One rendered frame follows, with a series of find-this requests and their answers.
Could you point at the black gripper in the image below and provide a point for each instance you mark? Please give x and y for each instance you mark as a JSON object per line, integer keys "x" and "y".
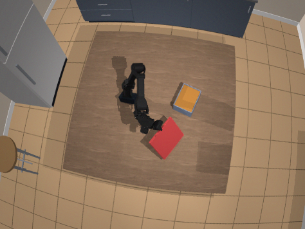
{"x": 155, "y": 125}

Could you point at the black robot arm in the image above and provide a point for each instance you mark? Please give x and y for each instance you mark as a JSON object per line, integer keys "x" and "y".
{"x": 140, "y": 103}

